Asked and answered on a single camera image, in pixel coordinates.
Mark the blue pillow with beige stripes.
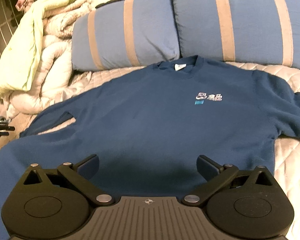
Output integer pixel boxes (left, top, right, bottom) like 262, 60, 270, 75
171, 0, 300, 71
72, 0, 181, 72

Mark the white quilted comforter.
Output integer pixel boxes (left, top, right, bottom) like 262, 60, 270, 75
5, 0, 97, 119

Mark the light green blanket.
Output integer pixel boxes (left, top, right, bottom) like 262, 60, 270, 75
0, 0, 92, 98

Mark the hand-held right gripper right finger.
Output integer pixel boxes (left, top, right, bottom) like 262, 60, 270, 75
181, 155, 275, 207

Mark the blue sweatshirt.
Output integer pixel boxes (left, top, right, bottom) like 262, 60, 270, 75
0, 55, 300, 230

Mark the metal wire grate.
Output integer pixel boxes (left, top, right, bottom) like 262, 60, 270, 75
0, 0, 28, 67

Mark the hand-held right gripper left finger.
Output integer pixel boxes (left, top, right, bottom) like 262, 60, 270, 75
22, 154, 115, 207

